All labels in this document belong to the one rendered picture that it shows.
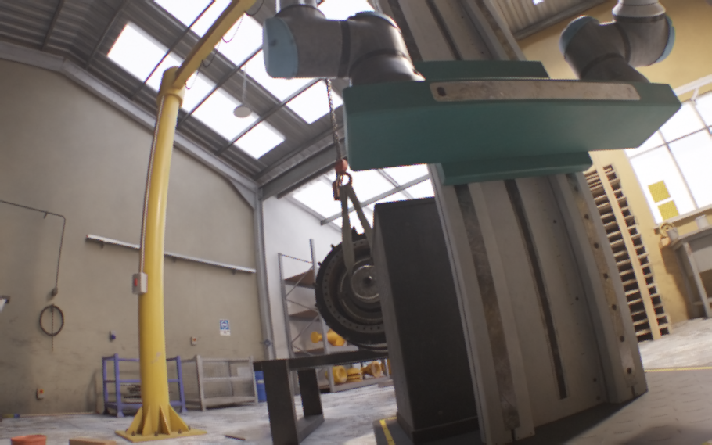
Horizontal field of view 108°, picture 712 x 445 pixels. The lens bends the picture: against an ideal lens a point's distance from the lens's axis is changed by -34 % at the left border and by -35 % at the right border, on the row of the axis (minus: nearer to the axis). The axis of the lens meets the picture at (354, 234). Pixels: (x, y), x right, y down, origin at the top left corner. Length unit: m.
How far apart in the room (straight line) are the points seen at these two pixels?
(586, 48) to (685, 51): 6.81
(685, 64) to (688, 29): 0.76
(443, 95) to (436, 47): 0.48
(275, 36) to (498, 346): 0.63
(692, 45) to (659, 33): 6.78
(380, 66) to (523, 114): 0.24
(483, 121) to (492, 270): 0.25
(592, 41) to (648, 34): 0.14
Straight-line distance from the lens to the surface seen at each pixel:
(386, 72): 0.57
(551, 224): 0.79
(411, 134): 0.56
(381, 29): 0.68
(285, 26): 0.65
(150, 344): 3.64
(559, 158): 0.77
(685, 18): 8.13
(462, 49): 1.03
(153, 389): 3.62
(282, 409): 2.64
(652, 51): 0.97
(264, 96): 8.29
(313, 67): 0.65
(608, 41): 0.90
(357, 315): 1.67
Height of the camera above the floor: 0.50
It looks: 21 degrees up
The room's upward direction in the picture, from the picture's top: 9 degrees counter-clockwise
